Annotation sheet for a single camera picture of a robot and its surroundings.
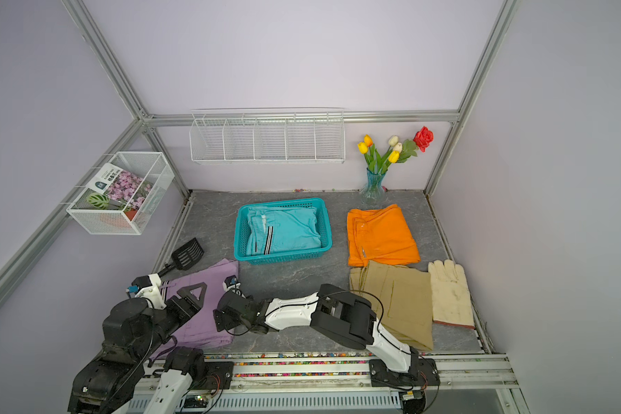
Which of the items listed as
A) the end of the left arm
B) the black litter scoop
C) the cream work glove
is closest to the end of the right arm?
the end of the left arm

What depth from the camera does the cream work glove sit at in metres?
0.84

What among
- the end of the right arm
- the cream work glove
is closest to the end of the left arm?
the end of the right arm

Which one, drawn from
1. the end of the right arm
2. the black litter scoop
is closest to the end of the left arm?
the end of the right arm
